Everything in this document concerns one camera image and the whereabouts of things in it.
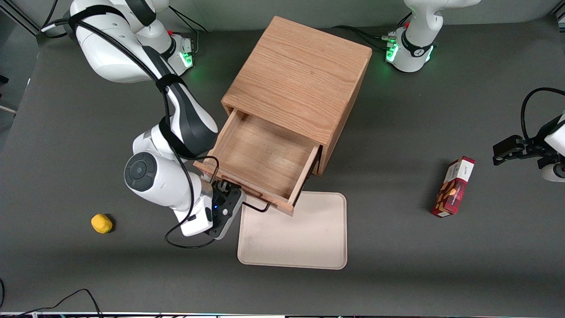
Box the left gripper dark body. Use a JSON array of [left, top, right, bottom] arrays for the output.
[[525, 121, 557, 169]]

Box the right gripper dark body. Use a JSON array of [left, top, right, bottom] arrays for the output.
[[207, 185, 245, 240]]

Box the black metal drawer handle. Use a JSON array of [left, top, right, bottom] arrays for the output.
[[221, 176, 271, 213]]

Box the wooden drawer with handle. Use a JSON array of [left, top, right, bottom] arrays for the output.
[[193, 108, 320, 217]]

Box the oak wooden drawer cabinet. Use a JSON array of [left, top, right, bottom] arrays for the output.
[[222, 16, 373, 177]]

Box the red snack box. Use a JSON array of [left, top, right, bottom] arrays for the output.
[[430, 155, 476, 218]]

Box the beige rectangular tray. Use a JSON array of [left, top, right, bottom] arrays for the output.
[[237, 191, 348, 270]]

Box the small yellow lemon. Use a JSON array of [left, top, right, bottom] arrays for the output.
[[91, 213, 113, 234]]

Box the dark grey table cover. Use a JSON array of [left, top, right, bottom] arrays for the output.
[[0, 18, 565, 315]]

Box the black looped gripper cable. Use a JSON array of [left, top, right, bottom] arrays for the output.
[[521, 87, 565, 143]]

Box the black cable along right arm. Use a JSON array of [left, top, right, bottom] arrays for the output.
[[42, 4, 221, 249]]

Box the black cable at table edge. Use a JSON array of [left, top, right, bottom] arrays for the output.
[[13, 288, 104, 318]]

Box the black right arm base cable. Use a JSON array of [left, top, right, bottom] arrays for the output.
[[170, 7, 207, 34]]

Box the black arm base cable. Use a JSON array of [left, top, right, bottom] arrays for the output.
[[170, 7, 207, 34], [331, 25, 391, 51]]

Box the black left arm base cable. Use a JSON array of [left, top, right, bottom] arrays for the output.
[[331, 25, 391, 51]]

